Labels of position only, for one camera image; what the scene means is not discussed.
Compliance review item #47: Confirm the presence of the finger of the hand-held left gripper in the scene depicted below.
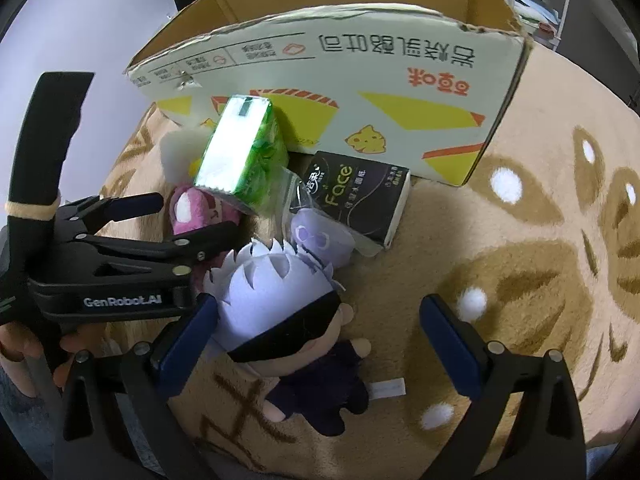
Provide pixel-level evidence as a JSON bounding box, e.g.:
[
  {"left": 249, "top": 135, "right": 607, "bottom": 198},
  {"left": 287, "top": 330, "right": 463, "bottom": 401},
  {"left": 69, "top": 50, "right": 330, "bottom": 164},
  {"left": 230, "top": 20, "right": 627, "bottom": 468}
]
[
  {"left": 74, "top": 220, "right": 241, "bottom": 278},
  {"left": 56, "top": 192, "right": 165, "bottom": 234}
]

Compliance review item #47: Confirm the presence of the printed cardboard box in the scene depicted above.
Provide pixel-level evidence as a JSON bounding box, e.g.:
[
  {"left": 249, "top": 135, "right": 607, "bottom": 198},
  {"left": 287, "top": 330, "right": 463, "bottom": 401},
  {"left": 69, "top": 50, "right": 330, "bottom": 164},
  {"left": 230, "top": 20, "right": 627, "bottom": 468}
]
[{"left": 125, "top": 0, "right": 534, "bottom": 189}]

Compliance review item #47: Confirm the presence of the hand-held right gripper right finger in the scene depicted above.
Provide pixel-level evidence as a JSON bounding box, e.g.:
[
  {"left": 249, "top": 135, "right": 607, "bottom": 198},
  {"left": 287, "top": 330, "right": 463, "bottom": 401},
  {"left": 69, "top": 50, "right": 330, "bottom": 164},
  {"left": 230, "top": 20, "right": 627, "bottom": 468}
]
[{"left": 419, "top": 294, "right": 586, "bottom": 480}]

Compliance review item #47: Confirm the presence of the person's left hand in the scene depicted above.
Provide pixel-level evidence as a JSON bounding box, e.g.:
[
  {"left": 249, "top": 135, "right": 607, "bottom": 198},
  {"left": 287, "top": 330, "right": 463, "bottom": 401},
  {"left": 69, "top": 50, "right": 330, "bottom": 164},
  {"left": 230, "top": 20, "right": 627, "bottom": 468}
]
[{"left": 0, "top": 322, "right": 82, "bottom": 390}]

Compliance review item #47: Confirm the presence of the pink plush bear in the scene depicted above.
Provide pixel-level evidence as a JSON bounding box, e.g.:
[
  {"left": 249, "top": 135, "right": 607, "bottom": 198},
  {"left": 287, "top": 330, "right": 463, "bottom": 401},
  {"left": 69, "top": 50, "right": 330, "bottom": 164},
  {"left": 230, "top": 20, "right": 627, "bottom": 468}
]
[{"left": 167, "top": 184, "right": 242, "bottom": 306}]

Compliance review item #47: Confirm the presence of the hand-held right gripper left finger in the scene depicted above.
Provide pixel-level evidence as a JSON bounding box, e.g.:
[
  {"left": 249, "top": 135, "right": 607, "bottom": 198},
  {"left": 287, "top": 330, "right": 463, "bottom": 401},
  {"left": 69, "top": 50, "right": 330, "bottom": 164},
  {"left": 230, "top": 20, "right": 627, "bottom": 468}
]
[{"left": 52, "top": 294, "right": 221, "bottom": 480}]

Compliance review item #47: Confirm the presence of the green tissue pack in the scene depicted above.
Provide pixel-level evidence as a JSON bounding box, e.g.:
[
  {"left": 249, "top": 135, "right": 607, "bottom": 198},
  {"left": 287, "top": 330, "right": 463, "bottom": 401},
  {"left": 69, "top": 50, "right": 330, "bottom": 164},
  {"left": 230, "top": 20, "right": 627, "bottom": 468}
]
[{"left": 192, "top": 94, "right": 290, "bottom": 217}]

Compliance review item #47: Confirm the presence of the small purple plush toy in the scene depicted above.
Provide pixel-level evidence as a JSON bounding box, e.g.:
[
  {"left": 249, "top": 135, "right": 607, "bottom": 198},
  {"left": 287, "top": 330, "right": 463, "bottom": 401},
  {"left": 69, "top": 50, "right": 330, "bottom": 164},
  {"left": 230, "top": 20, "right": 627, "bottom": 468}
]
[{"left": 289, "top": 210, "right": 357, "bottom": 267}]

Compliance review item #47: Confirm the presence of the black tissue pack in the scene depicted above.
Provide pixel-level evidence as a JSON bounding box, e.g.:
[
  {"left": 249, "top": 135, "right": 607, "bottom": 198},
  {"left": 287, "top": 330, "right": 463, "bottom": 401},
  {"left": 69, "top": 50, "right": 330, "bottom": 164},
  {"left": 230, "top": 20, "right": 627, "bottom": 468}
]
[{"left": 286, "top": 150, "right": 412, "bottom": 252}]

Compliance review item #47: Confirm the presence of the white trolley cart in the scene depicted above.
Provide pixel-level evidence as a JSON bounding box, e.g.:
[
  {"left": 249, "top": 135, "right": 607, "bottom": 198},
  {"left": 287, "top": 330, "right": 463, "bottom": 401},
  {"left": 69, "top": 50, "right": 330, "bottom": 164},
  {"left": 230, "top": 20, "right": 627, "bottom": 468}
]
[{"left": 500, "top": 0, "right": 576, "bottom": 52}]

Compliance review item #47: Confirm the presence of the white-haired plush doll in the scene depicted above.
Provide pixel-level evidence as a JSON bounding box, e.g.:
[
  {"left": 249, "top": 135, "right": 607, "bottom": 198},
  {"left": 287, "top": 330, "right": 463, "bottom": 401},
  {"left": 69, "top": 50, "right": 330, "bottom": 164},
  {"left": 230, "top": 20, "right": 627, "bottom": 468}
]
[{"left": 202, "top": 237, "right": 407, "bottom": 437}]

